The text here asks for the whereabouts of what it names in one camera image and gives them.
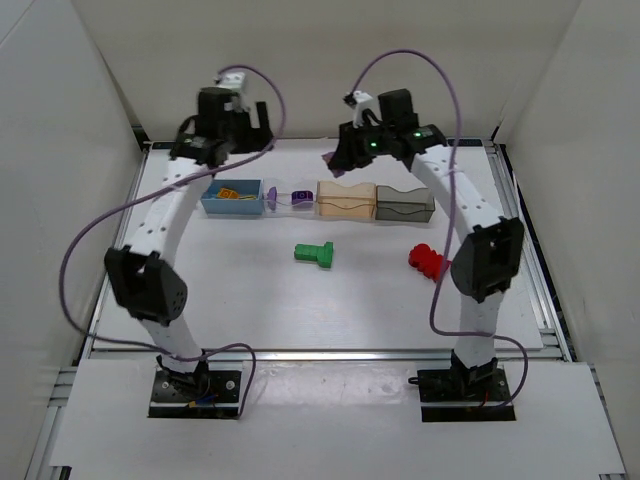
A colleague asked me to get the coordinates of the purple cable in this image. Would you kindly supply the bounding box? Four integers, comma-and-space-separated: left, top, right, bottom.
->
351, 48, 532, 407
58, 64, 287, 419

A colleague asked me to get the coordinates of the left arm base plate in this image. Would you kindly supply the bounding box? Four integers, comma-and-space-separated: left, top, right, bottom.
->
147, 366, 243, 420

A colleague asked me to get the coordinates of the red lego block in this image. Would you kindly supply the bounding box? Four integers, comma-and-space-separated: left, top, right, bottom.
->
408, 243, 451, 282

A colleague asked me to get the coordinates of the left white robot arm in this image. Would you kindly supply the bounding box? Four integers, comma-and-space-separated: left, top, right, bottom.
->
104, 83, 272, 375

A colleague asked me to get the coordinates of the purple lego block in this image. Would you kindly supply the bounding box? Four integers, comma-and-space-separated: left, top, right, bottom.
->
291, 190, 314, 208
265, 187, 278, 211

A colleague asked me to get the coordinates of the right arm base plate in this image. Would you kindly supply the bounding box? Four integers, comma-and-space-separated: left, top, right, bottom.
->
408, 368, 516, 423

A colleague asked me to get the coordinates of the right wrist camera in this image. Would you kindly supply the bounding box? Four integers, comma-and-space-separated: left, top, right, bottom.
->
343, 90, 375, 128

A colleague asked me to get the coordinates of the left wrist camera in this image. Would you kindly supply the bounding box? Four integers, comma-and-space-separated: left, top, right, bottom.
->
214, 71, 247, 98

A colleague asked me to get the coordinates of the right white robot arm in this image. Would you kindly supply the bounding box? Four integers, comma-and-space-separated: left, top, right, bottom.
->
326, 89, 524, 378

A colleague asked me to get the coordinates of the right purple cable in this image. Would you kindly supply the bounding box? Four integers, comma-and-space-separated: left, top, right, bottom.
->
351, 48, 532, 407

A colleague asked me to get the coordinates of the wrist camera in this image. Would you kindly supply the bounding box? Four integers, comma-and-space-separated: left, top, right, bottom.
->
214, 71, 247, 98
343, 90, 375, 128

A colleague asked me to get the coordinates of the clear container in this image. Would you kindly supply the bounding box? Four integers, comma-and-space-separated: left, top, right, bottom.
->
262, 178, 318, 218

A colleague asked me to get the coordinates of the orange container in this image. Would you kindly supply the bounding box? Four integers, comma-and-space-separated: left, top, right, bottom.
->
316, 181, 377, 219

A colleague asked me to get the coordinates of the aluminium table rail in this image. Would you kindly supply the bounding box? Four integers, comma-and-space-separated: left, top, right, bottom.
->
89, 349, 450, 362

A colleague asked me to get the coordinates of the green lego block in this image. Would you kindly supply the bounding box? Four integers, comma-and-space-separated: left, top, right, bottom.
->
294, 242, 334, 269

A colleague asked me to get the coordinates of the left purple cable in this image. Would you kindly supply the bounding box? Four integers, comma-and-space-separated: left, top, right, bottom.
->
58, 64, 287, 419

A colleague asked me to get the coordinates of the grey container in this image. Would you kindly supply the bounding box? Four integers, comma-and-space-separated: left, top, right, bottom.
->
375, 185, 436, 223

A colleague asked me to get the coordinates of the blue container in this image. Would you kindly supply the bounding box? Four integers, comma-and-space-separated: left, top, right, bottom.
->
200, 179, 264, 216

